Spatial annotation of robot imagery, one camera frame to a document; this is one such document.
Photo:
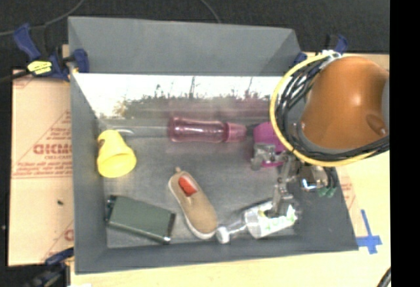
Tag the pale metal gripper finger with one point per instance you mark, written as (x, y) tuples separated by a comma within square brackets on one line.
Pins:
[(281, 197), (265, 153)]

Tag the purple cup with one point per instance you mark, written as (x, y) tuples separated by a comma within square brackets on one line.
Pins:
[(264, 134)]

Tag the clear plastic bottle green label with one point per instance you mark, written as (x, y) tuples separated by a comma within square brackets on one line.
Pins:
[(262, 225)]

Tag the grey metal bin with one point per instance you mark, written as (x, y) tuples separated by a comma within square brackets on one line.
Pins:
[(229, 174)]

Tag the pink plastic bottle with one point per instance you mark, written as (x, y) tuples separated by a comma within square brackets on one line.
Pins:
[(197, 129)]

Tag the tan shoe with red insole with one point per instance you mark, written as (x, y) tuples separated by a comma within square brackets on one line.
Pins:
[(197, 207)]

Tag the dark green flat block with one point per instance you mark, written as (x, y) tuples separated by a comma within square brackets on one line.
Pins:
[(139, 218)]

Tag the yellow plastic cup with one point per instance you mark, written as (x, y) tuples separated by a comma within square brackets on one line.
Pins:
[(115, 156)]

